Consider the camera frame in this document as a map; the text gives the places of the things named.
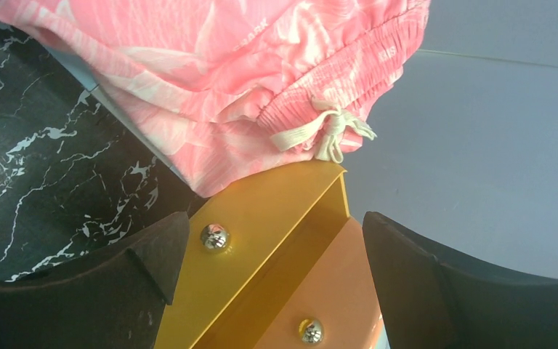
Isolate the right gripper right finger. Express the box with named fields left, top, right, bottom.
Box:
left=363, top=212, right=558, bottom=348

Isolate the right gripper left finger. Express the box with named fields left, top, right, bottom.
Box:
left=0, top=212, right=190, bottom=348

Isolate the white cylinder with orange end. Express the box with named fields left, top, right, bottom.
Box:
left=155, top=161, right=383, bottom=348

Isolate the pink patterned garment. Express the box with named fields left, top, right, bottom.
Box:
left=0, top=0, right=429, bottom=197

